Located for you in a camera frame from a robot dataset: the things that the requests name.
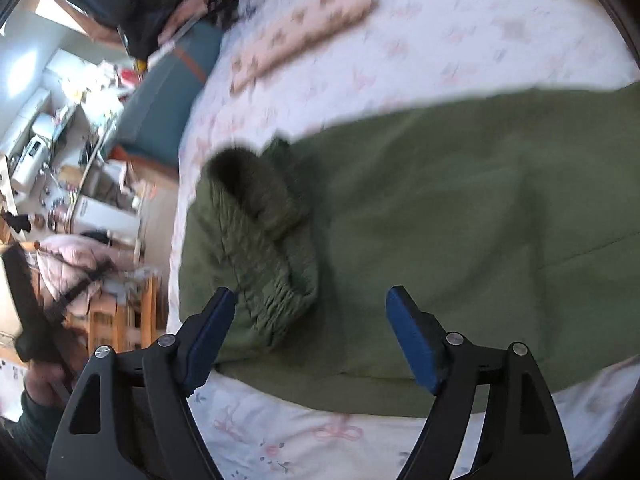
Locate olive green pants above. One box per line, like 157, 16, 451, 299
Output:
178, 85, 639, 417

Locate dark green sleeve forearm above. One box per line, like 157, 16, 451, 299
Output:
9, 391, 63, 474

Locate person's left hand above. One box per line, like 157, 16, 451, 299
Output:
24, 361, 77, 410

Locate wooden chair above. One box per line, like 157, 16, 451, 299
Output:
66, 273, 162, 352

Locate white rice cooker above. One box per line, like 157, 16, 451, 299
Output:
11, 136, 50, 194

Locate black hanging clothes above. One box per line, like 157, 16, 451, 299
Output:
39, 0, 241, 61

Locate white floral bed sheet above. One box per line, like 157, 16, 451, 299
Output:
170, 0, 639, 479

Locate pink bear print pillow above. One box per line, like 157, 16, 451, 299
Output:
230, 0, 375, 94

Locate teal bed side rail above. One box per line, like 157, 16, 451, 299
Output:
102, 21, 224, 171

